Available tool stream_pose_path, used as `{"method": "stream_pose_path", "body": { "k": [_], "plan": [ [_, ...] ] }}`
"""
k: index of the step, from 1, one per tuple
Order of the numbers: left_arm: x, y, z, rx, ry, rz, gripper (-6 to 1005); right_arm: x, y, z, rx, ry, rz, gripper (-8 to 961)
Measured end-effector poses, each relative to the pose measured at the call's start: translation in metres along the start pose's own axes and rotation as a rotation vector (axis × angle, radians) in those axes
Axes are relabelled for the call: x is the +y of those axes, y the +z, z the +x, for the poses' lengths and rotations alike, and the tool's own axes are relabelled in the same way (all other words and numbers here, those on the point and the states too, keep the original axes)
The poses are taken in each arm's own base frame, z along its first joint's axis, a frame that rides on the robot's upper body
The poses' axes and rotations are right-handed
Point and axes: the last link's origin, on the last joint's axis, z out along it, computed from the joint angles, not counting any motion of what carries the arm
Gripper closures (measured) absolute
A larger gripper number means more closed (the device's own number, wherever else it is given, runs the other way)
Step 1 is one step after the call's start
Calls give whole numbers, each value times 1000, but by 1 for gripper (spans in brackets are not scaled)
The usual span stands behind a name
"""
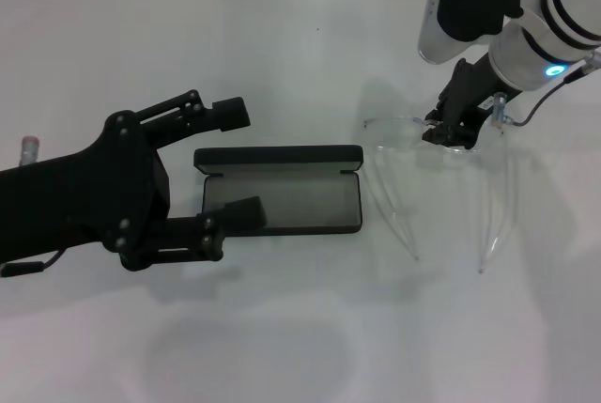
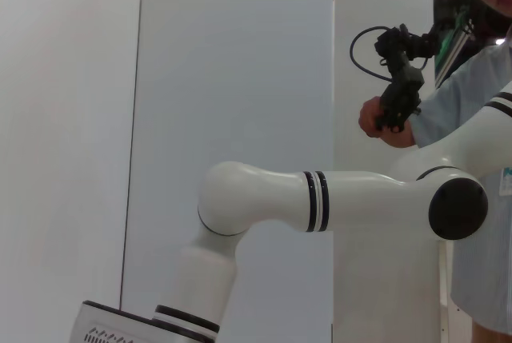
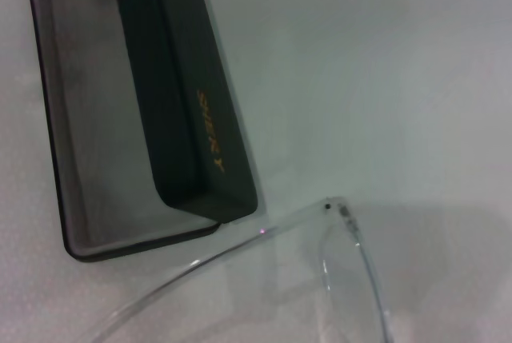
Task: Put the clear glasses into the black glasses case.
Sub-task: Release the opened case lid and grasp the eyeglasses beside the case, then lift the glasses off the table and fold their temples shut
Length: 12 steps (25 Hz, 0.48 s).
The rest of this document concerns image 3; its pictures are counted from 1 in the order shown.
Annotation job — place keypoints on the black glasses case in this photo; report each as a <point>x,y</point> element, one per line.
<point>180,99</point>

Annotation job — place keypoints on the clear frame glasses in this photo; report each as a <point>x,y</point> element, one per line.
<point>340,207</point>

